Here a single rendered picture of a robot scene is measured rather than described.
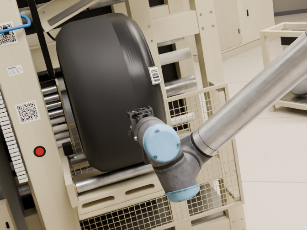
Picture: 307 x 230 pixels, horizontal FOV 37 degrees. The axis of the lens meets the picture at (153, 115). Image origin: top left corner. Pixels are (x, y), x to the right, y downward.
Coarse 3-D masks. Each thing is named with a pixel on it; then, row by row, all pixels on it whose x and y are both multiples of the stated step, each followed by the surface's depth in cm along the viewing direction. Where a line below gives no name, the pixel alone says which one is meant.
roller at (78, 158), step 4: (80, 152) 203; (72, 156) 202; (76, 156) 202; (80, 156) 202; (84, 156) 202; (72, 160) 201; (76, 160) 201; (80, 160) 202; (84, 160) 202; (72, 164) 202
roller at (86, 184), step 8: (128, 168) 179; (136, 168) 179; (144, 168) 180; (152, 168) 180; (96, 176) 178; (104, 176) 177; (112, 176) 177; (120, 176) 178; (128, 176) 179; (80, 184) 175; (88, 184) 176; (96, 184) 176; (104, 184) 177; (80, 192) 176
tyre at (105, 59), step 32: (64, 32) 166; (96, 32) 162; (128, 32) 162; (64, 64) 159; (96, 64) 155; (128, 64) 156; (96, 96) 154; (128, 96) 156; (160, 96) 162; (96, 128) 156; (128, 128) 159; (96, 160) 167; (128, 160) 171
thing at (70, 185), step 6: (60, 150) 203; (66, 156) 195; (66, 162) 189; (66, 168) 183; (66, 174) 178; (66, 180) 173; (72, 180) 175; (66, 186) 170; (72, 186) 170; (72, 192) 171; (72, 198) 171; (78, 198) 174; (72, 204) 172; (78, 204) 173
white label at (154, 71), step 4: (148, 68) 158; (152, 68) 159; (156, 68) 160; (152, 72) 158; (156, 72) 159; (152, 76) 158; (156, 76) 159; (160, 76) 160; (152, 80) 158; (156, 80) 159; (160, 80) 160
